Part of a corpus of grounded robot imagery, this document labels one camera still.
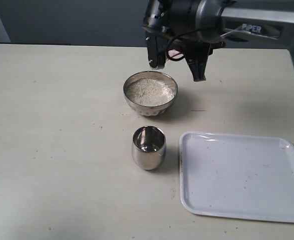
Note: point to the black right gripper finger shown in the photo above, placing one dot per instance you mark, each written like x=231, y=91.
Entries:
x=156, y=51

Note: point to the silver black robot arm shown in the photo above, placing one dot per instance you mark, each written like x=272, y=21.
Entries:
x=244, y=22

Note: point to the white plastic tray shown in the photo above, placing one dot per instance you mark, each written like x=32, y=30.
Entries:
x=237, y=176

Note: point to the steel bowl with rice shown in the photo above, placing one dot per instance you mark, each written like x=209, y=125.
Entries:
x=150, y=93

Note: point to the steel cup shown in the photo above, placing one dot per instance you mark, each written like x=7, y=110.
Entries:
x=148, y=147

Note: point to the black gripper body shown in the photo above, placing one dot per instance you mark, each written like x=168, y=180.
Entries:
x=178, y=21

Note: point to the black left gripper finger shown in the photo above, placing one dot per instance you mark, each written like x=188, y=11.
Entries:
x=197, y=65

